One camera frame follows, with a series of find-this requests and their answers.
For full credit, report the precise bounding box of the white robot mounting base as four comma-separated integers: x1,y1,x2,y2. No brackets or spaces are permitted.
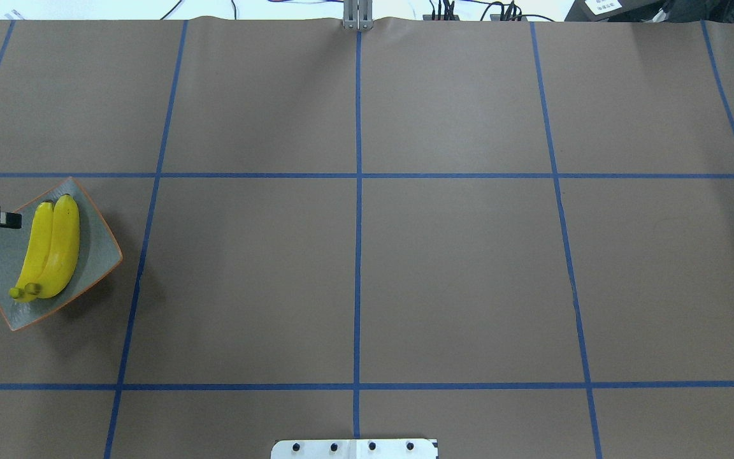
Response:
270,438,440,458

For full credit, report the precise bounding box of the aluminium frame post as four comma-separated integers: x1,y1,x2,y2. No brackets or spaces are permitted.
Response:
343,0,374,32

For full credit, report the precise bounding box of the grey square plate orange rim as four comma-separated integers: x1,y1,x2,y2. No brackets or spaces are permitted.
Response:
0,177,123,331

